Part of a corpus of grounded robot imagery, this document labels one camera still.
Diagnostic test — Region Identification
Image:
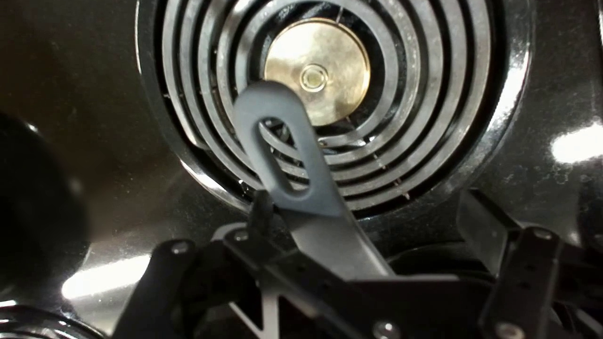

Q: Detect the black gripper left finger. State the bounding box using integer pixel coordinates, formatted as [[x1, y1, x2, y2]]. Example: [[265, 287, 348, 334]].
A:
[[225, 193, 404, 339]]

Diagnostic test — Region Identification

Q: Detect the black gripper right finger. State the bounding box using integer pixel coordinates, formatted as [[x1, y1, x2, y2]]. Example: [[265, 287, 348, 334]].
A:
[[457, 191, 564, 339]]

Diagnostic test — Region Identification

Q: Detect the dark grey lidded saucepan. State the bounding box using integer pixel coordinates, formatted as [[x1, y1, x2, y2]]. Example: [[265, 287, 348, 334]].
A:
[[233, 80, 397, 281]]

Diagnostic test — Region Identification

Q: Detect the black electric stove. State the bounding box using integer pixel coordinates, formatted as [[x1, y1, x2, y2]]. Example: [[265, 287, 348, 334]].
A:
[[0, 0, 602, 339]]

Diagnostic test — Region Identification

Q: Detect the front left coil burner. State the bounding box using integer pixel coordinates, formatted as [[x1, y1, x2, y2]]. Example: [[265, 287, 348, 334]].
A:
[[135, 0, 536, 217]]

